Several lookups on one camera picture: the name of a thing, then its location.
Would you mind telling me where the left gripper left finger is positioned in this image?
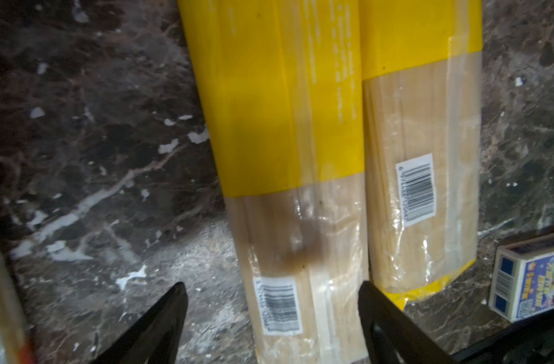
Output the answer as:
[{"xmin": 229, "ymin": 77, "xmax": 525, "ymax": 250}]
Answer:
[{"xmin": 93, "ymin": 282, "xmax": 188, "ymax": 364}]

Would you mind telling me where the small playing card box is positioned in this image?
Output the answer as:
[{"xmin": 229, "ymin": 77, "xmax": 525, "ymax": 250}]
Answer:
[{"xmin": 488, "ymin": 234, "xmax": 554, "ymax": 322}]

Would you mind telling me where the wide yellow spaghetti pack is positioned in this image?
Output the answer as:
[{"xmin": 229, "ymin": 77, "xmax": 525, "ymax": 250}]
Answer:
[{"xmin": 178, "ymin": 1, "xmax": 369, "ymax": 363}]

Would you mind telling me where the front red-end spaghetti pack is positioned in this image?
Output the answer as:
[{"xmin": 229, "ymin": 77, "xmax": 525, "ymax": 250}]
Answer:
[{"xmin": 0, "ymin": 251, "xmax": 36, "ymax": 364}]

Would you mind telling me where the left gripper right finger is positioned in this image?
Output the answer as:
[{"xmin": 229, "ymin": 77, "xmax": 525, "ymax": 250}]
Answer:
[{"xmin": 358, "ymin": 281, "xmax": 456, "ymax": 363}]

